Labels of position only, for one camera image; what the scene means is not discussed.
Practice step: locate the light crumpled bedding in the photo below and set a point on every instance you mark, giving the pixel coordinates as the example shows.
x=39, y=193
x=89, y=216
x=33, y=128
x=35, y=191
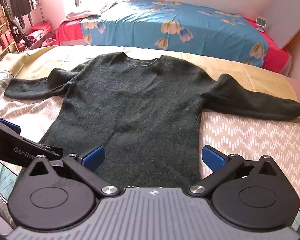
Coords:
x=90, y=11

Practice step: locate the hanging dark clothes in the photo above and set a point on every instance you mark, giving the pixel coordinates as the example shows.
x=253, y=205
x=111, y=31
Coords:
x=20, y=0

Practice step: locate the wooden shelf rack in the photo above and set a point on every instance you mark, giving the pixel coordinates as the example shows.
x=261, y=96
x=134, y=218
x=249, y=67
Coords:
x=0, y=37

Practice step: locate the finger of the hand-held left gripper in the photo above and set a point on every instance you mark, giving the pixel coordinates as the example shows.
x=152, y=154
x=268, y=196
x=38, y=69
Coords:
x=11, y=127

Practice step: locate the red bags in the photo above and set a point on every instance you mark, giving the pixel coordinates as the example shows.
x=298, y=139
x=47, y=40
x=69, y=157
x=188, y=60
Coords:
x=40, y=33

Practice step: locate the blue floral bedsheet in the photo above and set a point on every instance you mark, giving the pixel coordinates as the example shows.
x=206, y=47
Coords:
x=150, y=25

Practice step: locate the grey board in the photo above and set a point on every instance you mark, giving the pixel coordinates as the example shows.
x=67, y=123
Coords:
x=287, y=12

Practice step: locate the dark green sweater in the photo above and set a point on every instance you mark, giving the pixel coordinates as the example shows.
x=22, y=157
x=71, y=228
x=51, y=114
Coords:
x=130, y=92

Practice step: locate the beige patterned quilt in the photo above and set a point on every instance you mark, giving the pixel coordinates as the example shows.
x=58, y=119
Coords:
x=252, y=140

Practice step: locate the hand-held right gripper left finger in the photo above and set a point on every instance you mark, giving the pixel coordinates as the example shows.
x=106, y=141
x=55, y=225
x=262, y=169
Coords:
x=96, y=156

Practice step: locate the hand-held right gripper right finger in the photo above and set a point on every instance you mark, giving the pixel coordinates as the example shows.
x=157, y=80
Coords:
x=211, y=157

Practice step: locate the small white clock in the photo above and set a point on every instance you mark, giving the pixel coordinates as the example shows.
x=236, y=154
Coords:
x=260, y=22

